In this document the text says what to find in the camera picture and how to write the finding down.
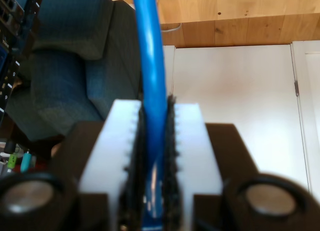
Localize blue network cable clear plugs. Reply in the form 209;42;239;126
131;0;169;231

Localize white cabinet doors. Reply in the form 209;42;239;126
162;39;320;197

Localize blue sofa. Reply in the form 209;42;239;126
4;0;145;142

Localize black rack frame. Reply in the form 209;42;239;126
0;0;46;132

